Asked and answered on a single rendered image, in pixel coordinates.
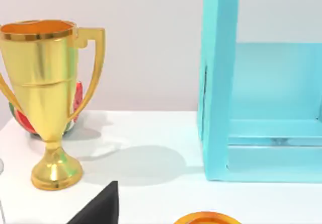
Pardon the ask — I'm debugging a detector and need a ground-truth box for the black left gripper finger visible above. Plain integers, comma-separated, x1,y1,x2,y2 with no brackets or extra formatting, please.
65,180,120,224

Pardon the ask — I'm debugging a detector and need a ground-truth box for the orange gold cup rim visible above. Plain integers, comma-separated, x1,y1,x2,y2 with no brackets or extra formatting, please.
173,210,243,224

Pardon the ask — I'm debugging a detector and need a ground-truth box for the gold trophy cup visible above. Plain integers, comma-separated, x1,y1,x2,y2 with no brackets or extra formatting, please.
0,19,106,191

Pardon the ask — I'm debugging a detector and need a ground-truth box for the light blue rack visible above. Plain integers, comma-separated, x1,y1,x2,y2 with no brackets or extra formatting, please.
196,0,322,184

